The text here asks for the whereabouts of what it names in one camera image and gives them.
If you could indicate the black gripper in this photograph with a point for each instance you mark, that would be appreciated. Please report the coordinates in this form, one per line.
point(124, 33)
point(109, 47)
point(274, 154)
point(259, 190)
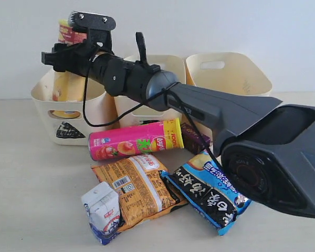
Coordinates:
point(75, 58)

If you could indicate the yellow chips can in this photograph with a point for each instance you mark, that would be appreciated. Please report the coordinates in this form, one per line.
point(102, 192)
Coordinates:
point(68, 86)

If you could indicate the pink Lays chips can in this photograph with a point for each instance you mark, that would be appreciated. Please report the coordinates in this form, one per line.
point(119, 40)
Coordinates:
point(137, 139)

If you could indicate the white blue milk carton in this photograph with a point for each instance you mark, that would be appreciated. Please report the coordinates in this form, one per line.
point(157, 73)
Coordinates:
point(103, 210)

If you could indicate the orange noodle packet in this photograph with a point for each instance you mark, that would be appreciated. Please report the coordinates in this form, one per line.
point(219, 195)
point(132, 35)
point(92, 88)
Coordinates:
point(144, 194)

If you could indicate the purple small box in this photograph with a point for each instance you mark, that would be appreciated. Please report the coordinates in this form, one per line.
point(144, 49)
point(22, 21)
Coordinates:
point(191, 140)

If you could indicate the blue black noodle packet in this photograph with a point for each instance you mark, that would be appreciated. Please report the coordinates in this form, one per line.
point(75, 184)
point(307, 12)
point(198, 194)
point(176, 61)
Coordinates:
point(209, 191)

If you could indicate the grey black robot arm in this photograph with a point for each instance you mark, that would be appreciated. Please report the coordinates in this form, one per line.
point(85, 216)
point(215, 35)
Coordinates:
point(267, 148)

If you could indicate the cream bin triangle mark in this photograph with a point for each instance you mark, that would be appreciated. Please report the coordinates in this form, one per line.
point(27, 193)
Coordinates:
point(64, 121)

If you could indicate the cream bin square mark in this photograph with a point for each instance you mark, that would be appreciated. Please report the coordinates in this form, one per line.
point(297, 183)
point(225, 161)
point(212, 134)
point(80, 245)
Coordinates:
point(145, 114)

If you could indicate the cream bin circle mark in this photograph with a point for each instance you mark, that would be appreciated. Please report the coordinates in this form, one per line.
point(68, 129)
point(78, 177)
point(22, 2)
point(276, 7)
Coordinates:
point(227, 72)

